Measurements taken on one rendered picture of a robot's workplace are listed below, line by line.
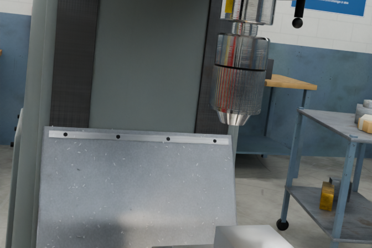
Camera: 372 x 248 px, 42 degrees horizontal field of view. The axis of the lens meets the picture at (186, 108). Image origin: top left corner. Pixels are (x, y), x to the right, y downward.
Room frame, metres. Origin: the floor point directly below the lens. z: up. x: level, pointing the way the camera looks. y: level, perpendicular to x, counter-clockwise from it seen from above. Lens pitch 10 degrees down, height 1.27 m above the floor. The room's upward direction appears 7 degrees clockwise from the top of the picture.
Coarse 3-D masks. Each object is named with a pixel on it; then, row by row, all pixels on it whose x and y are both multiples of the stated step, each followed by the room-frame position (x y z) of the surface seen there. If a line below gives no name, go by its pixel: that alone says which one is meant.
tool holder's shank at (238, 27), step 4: (228, 20) 0.43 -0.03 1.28; (232, 20) 0.42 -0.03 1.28; (232, 24) 0.43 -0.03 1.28; (236, 24) 0.42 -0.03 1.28; (240, 24) 0.42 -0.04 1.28; (244, 24) 0.42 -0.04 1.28; (248, 24) 0.42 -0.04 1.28; (252, 24) 0.42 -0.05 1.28; (256, 24) 0.42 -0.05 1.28; (260, 24) 0.42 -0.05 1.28; (232, 28) 0.42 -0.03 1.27; (236, 28) 0.42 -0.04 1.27; (240, 28) 0.42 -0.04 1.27; (244, 28) 0.42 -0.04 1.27; (248, 28) 0.42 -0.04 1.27; (252, 28) 0.42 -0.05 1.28; (256, 28) 0.42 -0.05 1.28; (232, 32) 0.42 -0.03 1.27; (236, 32) 0.42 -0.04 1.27; (240, 32) 0.42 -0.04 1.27; (244, 32) 0.42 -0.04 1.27; (248, 32) 0.42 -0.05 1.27; (252, 32) 0.42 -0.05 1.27; (256, 32) 0.42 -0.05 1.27
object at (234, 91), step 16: (224, 48) 0.41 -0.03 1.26; (240, 48) 0.41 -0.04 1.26; (224, 64) 0.41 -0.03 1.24; (240, 64) 0.41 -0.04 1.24; (256, 64) 0.41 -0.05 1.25; (224, 80) 0.41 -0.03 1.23; (240, 80) 0.41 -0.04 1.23; (256, 80) 0.41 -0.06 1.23; (224, 96) 0.41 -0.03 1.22; (240, 96) 0.41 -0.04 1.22; (256, 96) 0.41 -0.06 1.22; (240, 112) 0.41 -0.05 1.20; (256, 112) 0.41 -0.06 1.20
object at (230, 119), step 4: (220, 112) 0.42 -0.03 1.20; (224, 112) 0.42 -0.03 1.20; (220, 116) 0.42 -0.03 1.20; (224, 116) 0.42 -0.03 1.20; (228, 116) 0.41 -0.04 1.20; (232, 116) 0.41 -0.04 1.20; (236, 116) 0.41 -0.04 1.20; (240, 116) 0.41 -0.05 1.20; (244, 116) 0.42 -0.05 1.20; (248, 116) 0.42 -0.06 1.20; (220, 120) 0.42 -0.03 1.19; (224, 120) 0.42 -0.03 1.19; (228, 120) 0.42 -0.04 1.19; (232, 120) 0.42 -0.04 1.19; (236, 120) 0.42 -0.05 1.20; (240, 120) 0.42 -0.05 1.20; (244, 120) 0.42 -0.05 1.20; (228, 124) 0.42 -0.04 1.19; (232, 124) 0.42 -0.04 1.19; (236, 124) 0.42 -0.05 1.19; (240, 124) 0.42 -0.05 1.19; (244, 124) 0.42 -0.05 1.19
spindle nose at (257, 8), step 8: (224, 0) 0.42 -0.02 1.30; (240, 0) 0.41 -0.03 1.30; (248, 0) 0.40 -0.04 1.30; (256, 0) 0.41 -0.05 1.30; (264, 0) 0.41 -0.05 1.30; (272, 0) 0.41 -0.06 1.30; (224, 8) 0.42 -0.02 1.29; (232, 8) 0.41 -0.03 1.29; (240, 8) 0.41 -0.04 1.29; (248, 8) 0.40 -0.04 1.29; (256, 8) 0.41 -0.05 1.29; (264, 8) 0.41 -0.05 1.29; (272, 8) 0.41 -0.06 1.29; (224, 16) 0.42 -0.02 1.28; (232, 16) 0.41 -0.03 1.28; (240, 16) 0.41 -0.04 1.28; (248, 16) 0.40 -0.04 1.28; (256, 16) 0.41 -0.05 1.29; (264, 16) 0.41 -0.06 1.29; (272, 16) 0.42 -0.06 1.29; (264, 24) 0.43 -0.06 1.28; (272, 24) 0.42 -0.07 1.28
